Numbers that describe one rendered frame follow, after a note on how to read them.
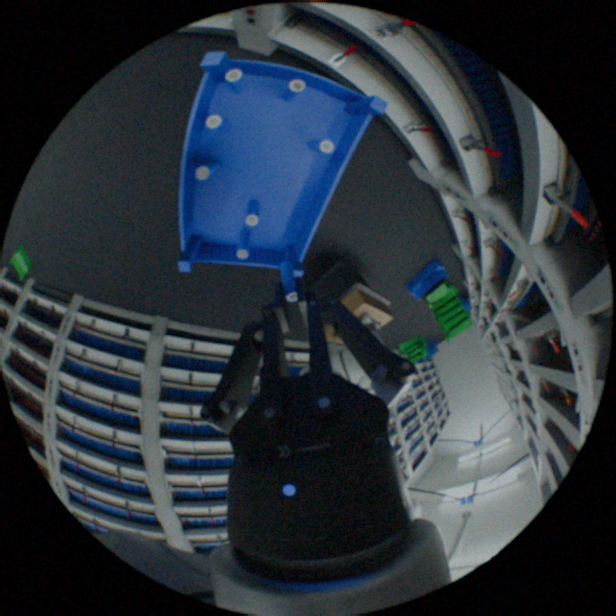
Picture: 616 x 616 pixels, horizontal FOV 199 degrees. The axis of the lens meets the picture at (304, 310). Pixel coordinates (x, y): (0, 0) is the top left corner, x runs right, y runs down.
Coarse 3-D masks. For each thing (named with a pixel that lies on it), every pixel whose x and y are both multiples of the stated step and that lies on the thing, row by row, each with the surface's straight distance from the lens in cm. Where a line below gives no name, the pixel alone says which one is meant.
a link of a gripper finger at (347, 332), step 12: (336, 300) 16; (336, 312) 14; (348, 312) 14; (336, 324) 16; (348, 324) 13; (360, 324) 13; (348, 336) 13; (360, 336) 12; (372, 336) 12; (348, 348) 14; (360, 348) 12; (372, 348) 11; (384, 348) 11; (360, 360) 12; (372, 360) 11; (384, 360) 10; (396, 360) 10; (408, 360) 10; (372, 372) 11; (396, 372) 10; (408, 372) 10
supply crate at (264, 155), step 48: (240, 96) 30; (336, 96) 30; (192, 144) 27; (240, 144) 29; (288, 144) 29; (336, 144) 30; (192, 192) 31; (240, 192) 30; (288, 192) 30; (192, 240) 33; (288, 240) 34
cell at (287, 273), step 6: (282, 264) 26; (288, 264) 26; (282, 270) 26; (288, 270) 25; (282, 276) 25; (288, 276) 24; (294, 276) 25; (288, 282) 23; (294, 282) 24; (288, 288) 23; (294, 288) 23; (288, 294) 22; (294, 294) 23; (288, 300) 23; (294, 300) 24
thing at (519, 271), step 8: (520, 264) 64; (512, 272) 75; (520, 272) 68; (528, 272) 61; (512, 280) 78; (512, 288) 82; (504, 296) 101; (504, 304) 107; (504, 312) 118; (512, 312) 119; (520, 312) 120
